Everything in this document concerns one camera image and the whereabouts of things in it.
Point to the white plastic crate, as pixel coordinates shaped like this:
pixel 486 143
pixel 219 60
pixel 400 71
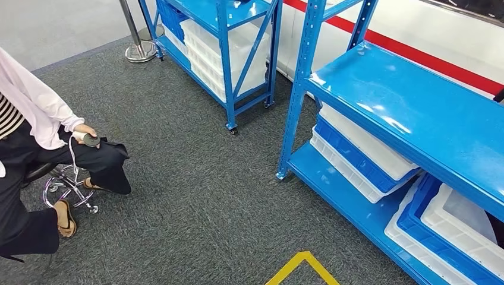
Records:
pixel 175 43
pixel 201 33
pixel 208 80
pixel 204 59

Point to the blue plastic crate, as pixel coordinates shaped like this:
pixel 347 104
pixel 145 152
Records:
pixel 429 236
pixel 346 153
pixel 171 17

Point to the blue metal shelf rack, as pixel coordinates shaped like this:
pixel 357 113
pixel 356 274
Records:
pixel 413 106

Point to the white stanchion base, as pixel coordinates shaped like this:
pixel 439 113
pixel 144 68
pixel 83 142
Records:
pixel 157 31

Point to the chrome stanchion base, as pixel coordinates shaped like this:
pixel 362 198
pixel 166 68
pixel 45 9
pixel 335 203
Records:
pixel 139 52

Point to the white car with red stripe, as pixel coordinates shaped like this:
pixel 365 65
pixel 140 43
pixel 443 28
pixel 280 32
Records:
pixel 433 31

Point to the person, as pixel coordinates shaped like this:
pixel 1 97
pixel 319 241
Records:
pixel 23 102

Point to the person's hand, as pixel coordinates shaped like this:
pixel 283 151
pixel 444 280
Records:
pixel 84 129

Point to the black handheld controller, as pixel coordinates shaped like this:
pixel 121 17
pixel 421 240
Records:
pixel 91 141

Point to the blue wheeled cart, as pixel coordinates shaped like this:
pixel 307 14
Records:
pixel 225 59

